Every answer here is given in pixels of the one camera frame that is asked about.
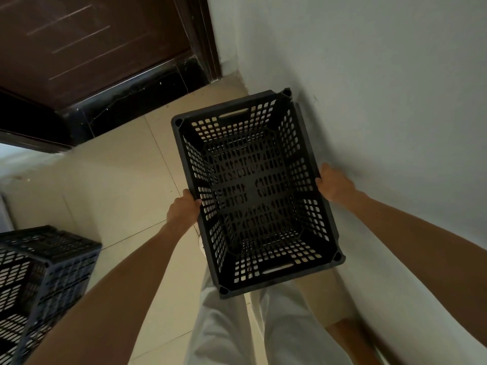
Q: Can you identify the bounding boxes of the black stone door threshold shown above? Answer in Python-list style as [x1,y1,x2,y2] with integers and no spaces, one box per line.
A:
[57,57,211,143]

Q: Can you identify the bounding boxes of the dark blue perforated plastic crate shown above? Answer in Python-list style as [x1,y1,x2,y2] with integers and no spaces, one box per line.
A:
[0,225,102,365]

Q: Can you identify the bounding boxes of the person's right hand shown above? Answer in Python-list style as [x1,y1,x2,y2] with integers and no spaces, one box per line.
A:
[315,163,359,205]

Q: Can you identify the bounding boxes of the black perforated plastic crate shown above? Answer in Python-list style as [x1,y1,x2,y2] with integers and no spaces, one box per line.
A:
[171,87,346,299]

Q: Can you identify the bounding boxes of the person's white trousers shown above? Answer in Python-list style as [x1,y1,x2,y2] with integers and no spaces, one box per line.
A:
[184,237,352,365]

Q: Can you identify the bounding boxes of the dark brown wooden door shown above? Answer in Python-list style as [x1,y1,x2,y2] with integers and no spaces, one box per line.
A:
[0,0,195,111]

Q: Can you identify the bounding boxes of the person's left forearm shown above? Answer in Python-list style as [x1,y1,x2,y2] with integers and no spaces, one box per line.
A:
[22,222,187,365]

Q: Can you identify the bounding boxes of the person's left hand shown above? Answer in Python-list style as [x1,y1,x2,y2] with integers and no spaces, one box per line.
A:
[166,189,202,236]

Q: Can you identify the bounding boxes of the person's right forearm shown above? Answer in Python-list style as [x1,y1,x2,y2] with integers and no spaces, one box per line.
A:
[343,190,487,365]

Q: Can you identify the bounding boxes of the dark brown door frame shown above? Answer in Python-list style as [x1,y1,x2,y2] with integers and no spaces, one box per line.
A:
[171,0,223,85]

